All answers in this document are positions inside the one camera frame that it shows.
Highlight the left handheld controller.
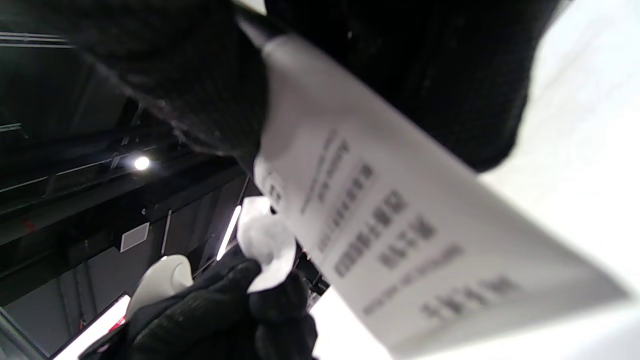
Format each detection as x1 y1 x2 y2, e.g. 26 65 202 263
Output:
125 255 194 321

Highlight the ceiling strip light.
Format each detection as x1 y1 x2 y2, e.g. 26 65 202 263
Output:
216 205 242 262

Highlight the white square ceiling vent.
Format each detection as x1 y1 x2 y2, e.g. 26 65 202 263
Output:
120 222 151 253

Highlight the person's left hand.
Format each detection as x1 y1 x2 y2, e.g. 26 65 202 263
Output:
77 245 321 360

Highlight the white cleansing milk tube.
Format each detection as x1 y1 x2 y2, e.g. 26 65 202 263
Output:
235 15 631 358

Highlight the person's right hand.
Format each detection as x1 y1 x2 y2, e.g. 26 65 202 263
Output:
30 0 563 173

